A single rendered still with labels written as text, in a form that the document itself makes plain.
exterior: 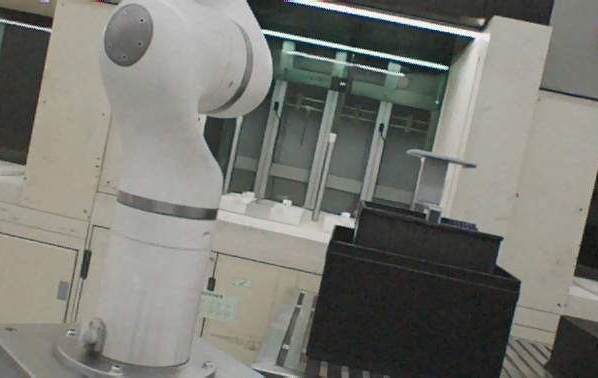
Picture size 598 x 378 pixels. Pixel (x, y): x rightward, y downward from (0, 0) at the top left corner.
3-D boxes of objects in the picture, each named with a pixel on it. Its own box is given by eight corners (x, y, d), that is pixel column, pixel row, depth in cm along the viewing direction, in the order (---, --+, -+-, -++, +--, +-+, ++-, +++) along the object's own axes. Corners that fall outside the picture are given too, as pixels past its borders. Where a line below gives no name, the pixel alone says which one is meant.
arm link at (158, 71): (236, 220, 85) (276, 27, 83) (133, 217, 68) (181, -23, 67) (161, 200, 90) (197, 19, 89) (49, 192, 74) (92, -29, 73)
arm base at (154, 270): (98, 396, 70) (133, 217, 69) (31, 334, 84) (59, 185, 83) (246, 384, 82) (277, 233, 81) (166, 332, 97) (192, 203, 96)
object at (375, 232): (334, 318, 124) (372, 144, 123) (447, 343, 123) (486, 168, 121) (330, 354, 100) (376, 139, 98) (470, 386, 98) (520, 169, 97)
